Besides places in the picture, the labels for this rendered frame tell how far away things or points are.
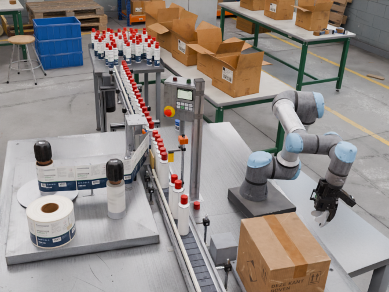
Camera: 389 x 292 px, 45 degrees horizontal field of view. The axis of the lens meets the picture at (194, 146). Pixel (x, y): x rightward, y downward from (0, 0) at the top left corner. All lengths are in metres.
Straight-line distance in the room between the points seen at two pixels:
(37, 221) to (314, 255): 1.14
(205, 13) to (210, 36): 3.25
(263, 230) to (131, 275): 0.60
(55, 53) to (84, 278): 5.19
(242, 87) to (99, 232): 2.14
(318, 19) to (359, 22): 2.60
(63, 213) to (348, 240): 1.34
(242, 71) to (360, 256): 2.06
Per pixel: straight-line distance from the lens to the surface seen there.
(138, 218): 2.32
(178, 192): 2.21
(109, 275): 2.10
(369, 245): 2.43
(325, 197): 1.84
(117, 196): 2.24
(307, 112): 2.17
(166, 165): 2.45
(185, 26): 4.94
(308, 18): 6.38
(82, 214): 2.37
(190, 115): 2.29
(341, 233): 2.46
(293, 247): 1.84
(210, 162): 2.88
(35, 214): 2.17
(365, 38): 8.84
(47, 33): 6.91
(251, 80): 4.03
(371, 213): 4.20
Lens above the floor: 2.27
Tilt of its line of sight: 28 degrees down
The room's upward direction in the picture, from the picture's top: 2 degrees clockwise
